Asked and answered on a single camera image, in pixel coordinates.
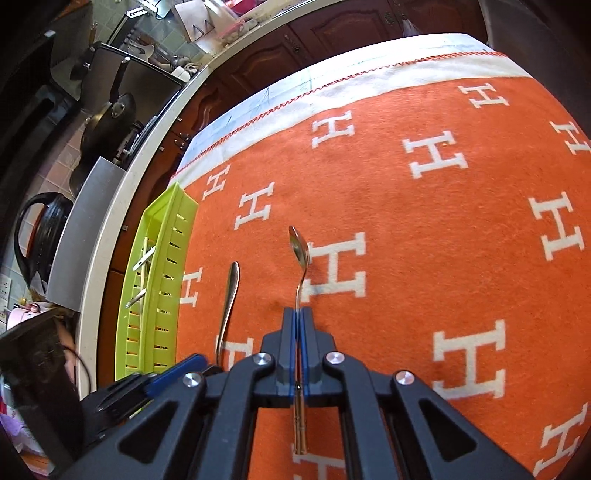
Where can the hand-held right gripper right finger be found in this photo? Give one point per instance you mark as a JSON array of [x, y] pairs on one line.
[[308, 360]]

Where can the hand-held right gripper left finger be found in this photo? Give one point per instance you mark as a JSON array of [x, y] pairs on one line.
[[288, 360]]

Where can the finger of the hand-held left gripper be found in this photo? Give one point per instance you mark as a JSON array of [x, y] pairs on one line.
[[175, 371]]

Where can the steel fork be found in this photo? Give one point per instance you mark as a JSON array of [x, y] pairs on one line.
[[229, 300]]

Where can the slim metal spoon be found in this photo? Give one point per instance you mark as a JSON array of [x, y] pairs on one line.
[[298, 249]]

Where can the plain steel chopstick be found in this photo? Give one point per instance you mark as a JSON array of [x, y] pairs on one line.
[[144, 258]]

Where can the green plastic utensil tray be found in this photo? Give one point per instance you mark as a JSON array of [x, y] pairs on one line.
[[171, 240]]

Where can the printed plastic bag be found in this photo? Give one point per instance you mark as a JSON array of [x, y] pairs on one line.
[[18, 431]]

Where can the white kitchen countertop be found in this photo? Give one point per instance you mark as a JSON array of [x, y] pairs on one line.
[[102, 258]]

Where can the black pressure cooker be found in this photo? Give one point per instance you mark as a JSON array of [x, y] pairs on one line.
[[46, 240]]

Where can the orange printed blanket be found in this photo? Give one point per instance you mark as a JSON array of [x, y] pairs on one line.
[[415, 230]]

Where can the small steel splash panel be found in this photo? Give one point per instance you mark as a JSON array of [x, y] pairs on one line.
[[87, 221]]

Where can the large steel stove guard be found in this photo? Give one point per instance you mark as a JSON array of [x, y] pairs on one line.
[[143, 78]]

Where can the white mug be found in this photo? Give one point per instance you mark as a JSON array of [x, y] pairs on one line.
[[180, 72]]

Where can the pink food container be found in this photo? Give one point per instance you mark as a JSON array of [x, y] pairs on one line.
[[238, 27]]

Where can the hanging plastic bag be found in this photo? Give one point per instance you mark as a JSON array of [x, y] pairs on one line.
[[411, 25]]

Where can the white cutting board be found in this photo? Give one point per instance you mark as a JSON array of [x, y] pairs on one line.
[[194, 18]]

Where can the white wall socket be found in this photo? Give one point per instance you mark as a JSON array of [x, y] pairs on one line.
[[4, 295]]

